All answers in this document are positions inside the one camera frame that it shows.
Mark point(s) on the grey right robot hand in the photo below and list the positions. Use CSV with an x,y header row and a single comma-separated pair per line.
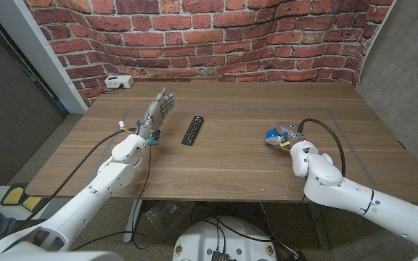
x,y
290,130

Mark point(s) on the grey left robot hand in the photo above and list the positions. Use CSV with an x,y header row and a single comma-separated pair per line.
x,y
154,114

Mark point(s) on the blue spiky stress ball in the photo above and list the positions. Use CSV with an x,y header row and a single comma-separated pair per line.
x,y
271,133

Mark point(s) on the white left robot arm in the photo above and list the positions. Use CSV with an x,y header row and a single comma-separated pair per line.
x,y
85,203

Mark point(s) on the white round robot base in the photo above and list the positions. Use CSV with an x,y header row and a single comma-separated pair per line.
x,y
201,239

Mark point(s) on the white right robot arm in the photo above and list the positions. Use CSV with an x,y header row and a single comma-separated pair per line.
x,y
339,188

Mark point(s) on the black TV remote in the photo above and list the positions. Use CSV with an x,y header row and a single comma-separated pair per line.
x,y
192,130

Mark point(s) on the white power box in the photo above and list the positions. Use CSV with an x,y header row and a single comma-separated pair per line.
x,y
119,81

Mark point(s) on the red brick printed backdrop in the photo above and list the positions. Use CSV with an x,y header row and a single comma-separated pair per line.
x,y
212,36

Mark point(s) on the grey table leg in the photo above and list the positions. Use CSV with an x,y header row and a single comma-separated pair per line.
x,y
318,224
133,217

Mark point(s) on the clear plastic bag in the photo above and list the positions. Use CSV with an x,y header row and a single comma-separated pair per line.
x,y
162,217

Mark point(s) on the yellow foot pedal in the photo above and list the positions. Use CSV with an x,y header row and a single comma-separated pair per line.
x,y
31,203
13,194

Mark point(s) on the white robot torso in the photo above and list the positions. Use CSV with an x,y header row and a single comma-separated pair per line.
x,y
49,256

